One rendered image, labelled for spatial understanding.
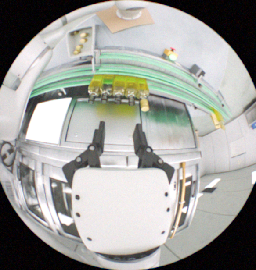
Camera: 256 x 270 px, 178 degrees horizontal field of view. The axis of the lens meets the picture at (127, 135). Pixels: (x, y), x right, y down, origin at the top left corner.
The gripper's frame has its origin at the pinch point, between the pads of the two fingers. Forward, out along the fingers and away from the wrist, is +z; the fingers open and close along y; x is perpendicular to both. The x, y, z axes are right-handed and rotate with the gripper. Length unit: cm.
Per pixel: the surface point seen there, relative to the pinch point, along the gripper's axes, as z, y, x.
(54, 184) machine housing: -8, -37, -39
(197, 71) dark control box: 47, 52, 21
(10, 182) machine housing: -31, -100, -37
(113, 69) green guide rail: 39.3, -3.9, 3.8
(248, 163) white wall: -123, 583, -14
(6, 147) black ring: -3, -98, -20
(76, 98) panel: 41, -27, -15
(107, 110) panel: 32.9, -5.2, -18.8
